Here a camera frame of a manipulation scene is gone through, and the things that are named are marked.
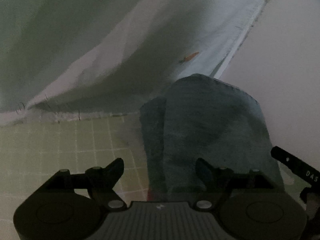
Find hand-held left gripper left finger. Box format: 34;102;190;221
40;158;128;209

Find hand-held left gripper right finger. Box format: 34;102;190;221
195;158;278;209

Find blue denim jeans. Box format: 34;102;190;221
139;73;285;203

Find carrot print light blue quilt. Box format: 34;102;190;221
0;0;278;126

